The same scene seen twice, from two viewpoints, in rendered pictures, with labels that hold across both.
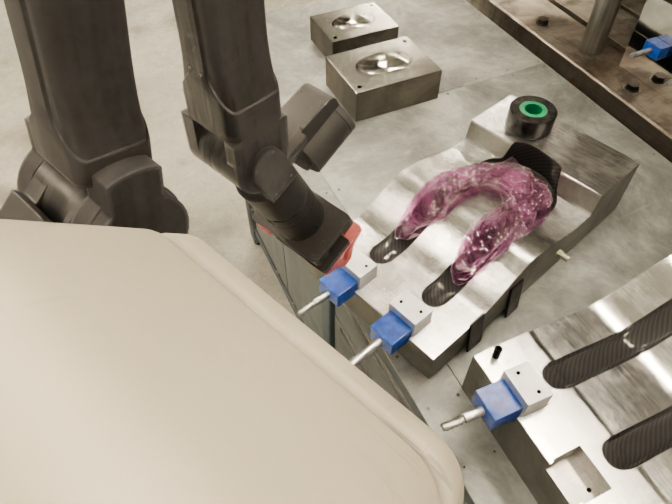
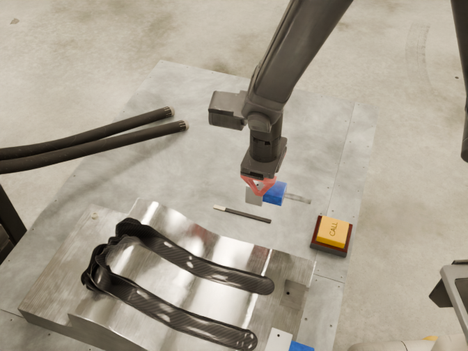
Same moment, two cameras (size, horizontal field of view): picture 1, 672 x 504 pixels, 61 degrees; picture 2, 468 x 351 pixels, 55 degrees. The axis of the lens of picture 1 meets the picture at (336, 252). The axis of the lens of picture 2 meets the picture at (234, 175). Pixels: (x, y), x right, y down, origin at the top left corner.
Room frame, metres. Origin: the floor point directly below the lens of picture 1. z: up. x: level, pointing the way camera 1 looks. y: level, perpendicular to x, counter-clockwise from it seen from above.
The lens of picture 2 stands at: (0.57, -0.09, 1.65)
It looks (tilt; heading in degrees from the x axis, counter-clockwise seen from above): 49 degrees down; 223
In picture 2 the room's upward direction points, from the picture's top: 1 degrees clockwise
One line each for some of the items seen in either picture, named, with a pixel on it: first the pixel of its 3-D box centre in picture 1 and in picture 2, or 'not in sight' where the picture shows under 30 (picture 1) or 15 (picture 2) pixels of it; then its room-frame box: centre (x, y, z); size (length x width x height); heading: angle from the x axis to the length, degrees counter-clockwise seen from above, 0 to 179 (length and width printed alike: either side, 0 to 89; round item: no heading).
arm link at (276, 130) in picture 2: not in sight; (262, 119); (0.10, -0.47, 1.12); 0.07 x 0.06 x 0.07; 118
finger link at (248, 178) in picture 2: not in sight; (261, 175); (0.11, -0.45, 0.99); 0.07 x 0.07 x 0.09; 25
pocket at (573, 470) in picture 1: (574, 480); (293, 299); (0.22, -0.27, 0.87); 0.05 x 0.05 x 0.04; 25
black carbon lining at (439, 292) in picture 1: (474, 213); not in sight; (0.62, -0.22, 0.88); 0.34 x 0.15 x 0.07; 132
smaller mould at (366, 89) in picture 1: (382, 77); not in sight; (1.08, -0.10, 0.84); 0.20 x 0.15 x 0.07; 115
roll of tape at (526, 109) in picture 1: (530, 117); not in sight; (0.81, -0.34, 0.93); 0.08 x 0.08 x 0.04
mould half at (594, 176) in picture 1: (475, 217); not in sight; (0.64, -0.23, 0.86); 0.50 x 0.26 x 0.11; 132
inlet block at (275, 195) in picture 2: not in sight; (279, 193); (0.08, -0.42, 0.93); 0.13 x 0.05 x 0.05; 115
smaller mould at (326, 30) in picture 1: (353, 32); not in sight; (1.27, -0.04, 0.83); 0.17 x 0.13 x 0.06; 115
